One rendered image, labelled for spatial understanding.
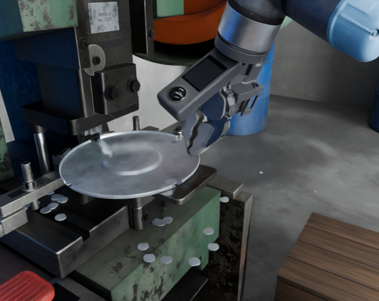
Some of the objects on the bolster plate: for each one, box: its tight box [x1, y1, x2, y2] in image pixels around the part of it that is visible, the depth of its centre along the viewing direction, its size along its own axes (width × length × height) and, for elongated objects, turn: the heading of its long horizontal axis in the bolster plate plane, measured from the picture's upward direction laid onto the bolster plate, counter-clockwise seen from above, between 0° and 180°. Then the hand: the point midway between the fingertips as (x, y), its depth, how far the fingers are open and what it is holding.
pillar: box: [33, 133, 51, 174], centre depth 77 cm, size 2×2×14 cm
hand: (188, 150), depth 59 cm, fingers closed
